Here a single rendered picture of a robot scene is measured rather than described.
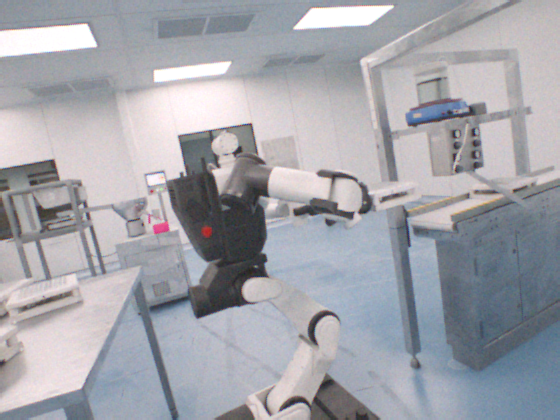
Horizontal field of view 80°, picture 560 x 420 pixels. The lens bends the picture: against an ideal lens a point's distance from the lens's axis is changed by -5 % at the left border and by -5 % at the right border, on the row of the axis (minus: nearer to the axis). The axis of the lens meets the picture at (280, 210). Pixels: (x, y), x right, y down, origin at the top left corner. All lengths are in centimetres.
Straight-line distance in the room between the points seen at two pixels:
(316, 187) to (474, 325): 131
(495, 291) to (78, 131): 611
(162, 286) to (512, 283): 298
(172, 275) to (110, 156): 327
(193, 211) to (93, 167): 548
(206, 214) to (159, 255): 260
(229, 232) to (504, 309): 155
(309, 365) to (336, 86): 658
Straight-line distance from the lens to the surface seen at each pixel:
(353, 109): 766
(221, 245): 115
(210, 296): 121
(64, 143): 666
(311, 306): 139
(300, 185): 93
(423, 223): 180
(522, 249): 222
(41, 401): 95
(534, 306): 241
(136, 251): 370
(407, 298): 197
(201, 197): 112
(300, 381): 149
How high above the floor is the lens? 124
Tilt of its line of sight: 8 degrees down
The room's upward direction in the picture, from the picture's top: 11 degrees counter-clockwise
